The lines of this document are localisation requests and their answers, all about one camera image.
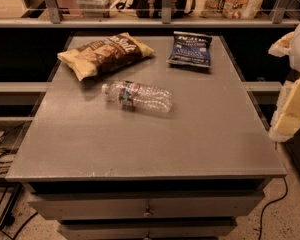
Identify grey metal railing shelf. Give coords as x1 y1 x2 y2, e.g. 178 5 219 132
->
0 0 300 29

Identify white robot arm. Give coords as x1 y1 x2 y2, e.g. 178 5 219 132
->
268 24 300 142

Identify black cable right floor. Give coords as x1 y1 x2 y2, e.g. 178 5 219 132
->
257 177 289 240

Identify printed snack bag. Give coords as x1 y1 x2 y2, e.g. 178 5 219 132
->
200 0 263 19

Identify black cables left floor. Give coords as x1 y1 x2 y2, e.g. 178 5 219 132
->
0 123 39 240

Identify black backpack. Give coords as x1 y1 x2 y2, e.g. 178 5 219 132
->
130 0 196 18

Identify grey drawer cabinet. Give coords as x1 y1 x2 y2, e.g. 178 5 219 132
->
7 36 286 240

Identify metal drawer knob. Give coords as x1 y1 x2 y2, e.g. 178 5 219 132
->
143 207 153 218

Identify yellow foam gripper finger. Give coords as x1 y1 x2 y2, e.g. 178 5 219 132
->
268 32 293 57
269 78 300 142

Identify dark blue chip bag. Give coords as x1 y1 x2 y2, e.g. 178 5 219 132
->
167 31 212 68

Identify yellow brown chip bag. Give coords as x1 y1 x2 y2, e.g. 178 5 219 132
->
57 33 155 81

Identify clear plastic water bottle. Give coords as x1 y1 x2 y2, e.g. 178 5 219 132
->
101 81 173 113

